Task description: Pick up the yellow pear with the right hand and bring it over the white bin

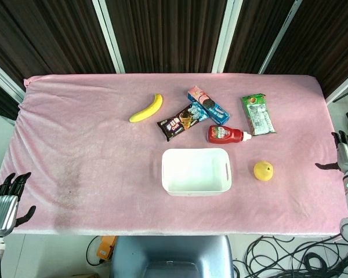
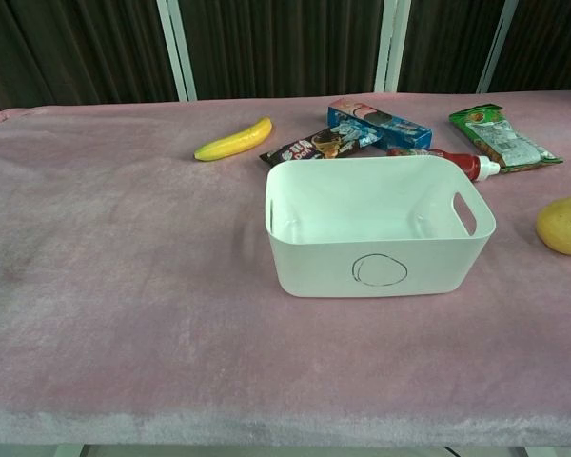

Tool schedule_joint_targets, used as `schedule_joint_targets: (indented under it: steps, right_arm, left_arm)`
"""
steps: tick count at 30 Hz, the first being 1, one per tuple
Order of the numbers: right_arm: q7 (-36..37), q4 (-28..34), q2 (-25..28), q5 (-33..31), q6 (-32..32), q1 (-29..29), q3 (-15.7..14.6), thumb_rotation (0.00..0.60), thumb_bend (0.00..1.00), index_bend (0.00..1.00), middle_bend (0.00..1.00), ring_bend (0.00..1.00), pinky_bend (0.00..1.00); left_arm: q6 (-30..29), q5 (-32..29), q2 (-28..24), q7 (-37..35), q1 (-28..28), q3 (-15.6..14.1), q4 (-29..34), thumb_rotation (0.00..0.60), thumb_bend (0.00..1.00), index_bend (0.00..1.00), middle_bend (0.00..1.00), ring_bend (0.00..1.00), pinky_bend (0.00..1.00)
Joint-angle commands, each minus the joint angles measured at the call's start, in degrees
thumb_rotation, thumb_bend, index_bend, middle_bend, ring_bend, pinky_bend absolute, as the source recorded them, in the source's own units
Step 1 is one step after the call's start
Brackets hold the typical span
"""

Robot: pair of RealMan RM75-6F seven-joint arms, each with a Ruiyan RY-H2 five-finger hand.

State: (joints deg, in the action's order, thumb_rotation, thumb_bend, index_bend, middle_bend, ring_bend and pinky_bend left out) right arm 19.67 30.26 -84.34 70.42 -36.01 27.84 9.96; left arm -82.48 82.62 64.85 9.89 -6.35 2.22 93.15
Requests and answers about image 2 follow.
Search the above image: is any white plastic storage bin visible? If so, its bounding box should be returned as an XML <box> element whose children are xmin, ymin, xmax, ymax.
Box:
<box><xmin>265</xmin><ymin>157</ymin><xmax>498</xmax><ymax>299</ymax></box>

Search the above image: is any blue cookie box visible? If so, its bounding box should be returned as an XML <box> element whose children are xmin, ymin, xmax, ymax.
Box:
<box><xmin>326</xmin><ymin>97</ymin><xmax>433</xmax><ymax>150</ymax></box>

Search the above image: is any dark snack wrapper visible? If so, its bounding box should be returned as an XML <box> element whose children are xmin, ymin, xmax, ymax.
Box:
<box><xmin>259</xmin><ymin>124</ymin><xmax>381</xmax><ymax>169</ymax></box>

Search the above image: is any yellow toy banana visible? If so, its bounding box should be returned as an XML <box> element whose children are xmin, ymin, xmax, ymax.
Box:
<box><xmin>193</xmin><ymin>117</ymin><xmax>273</xmax><ymax>163</ymax></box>

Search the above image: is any pink plush table cloth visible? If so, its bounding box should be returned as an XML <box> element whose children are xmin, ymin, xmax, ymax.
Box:
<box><xmin>0</xmin><ymin>88</ymin><xmax>571</xmax><ymax>447</ymax></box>

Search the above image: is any red sauce bottle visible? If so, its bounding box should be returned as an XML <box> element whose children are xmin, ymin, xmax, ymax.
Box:
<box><xmin>385</xmin><ymin>147</ymin><xmax>501</xmax><ymax>184</ymax></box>

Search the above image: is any dark pleated curtain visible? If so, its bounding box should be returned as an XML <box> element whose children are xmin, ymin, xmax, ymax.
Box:
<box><xmin>0</xmin><ymin>0</ymin><xmax>571</xmax><ymax>132</ymax></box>

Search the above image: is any green snack packet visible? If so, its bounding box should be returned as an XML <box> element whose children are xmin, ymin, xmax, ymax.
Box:
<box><xmin>447</xmin><ymin>103</ymin><xmax>564</xmax><ymax>174</ymax></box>

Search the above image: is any yellow round toy fruit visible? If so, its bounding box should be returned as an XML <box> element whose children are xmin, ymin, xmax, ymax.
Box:
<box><xmin>535</xmin><ymin>191</ymin><xmax>571</xmax><ymax>257</ymax></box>

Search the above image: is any white screen frame post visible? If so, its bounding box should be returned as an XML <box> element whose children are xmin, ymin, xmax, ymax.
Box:
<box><xmin>475</xmin><ymin>0</ymin><xmax>522</xmax><ymax>95</ymax></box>
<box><xmin>372</xmin><ymin>0</ymin><xmax>413</xmax><ymax>94</ymax></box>
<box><xmin>155</xmin><ymin>0</ymin><xmax>199</xmax><ymax>102</ymax></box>

